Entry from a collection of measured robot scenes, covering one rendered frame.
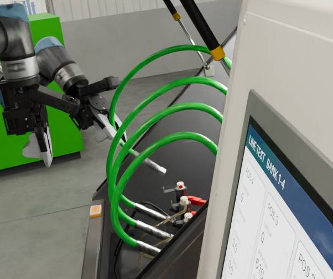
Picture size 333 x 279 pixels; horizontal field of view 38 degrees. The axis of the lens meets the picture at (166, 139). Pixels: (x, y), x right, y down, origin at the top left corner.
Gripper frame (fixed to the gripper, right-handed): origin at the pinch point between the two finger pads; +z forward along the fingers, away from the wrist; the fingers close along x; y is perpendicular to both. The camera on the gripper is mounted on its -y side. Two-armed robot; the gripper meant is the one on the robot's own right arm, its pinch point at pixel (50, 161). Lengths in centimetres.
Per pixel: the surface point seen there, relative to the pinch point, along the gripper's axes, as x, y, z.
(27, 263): -157, 61, 121
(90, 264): 4.5, -5.2, 25.8
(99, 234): -9.2, -6.5, 25.8
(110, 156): 8.6, -14.5, -2.3
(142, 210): 8.8, -19.6, 11.2
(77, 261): -151, 29, 121
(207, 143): 24.7, -33.4, -8.3
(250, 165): 55, -34, -16
